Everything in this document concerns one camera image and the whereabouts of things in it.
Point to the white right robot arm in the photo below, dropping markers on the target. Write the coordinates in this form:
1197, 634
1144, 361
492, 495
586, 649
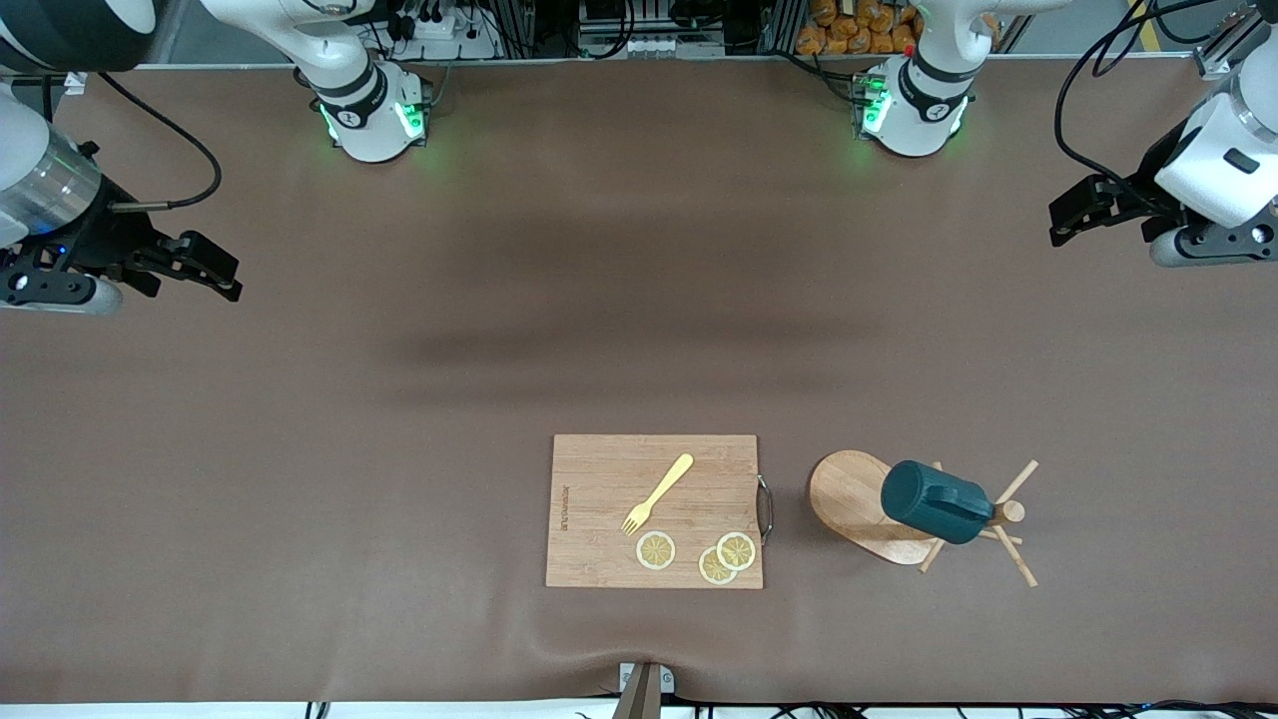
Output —
374, 130

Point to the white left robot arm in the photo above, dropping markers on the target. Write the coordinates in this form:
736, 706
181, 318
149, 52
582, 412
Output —
914, 120

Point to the aluminium frame profile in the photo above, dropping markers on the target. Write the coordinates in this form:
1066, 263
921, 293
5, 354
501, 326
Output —
1223, 55

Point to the white power strip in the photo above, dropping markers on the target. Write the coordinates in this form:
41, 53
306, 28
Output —
439, 30

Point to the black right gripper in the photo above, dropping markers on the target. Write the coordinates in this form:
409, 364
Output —
103, 237

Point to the brown table cover mat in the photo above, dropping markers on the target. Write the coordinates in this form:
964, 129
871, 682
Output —
300, 549

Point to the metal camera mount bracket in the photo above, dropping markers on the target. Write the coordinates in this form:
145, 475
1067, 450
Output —
639, 694

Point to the pile of orange bread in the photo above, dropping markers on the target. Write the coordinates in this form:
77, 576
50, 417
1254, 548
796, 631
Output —
849, 35

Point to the dark teal cup yellow inside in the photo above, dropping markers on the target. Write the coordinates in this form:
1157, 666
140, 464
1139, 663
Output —
929, 504

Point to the lemon slice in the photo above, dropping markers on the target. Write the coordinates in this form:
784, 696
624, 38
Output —
711, 571
656, 550
737, 550

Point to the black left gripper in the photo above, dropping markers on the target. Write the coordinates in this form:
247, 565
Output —
1144, 193

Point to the yellow plastic fork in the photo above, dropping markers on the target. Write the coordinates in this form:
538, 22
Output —
664, 489

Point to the wooden mug tree rack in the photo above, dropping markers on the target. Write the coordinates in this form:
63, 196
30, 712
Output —
844, 499

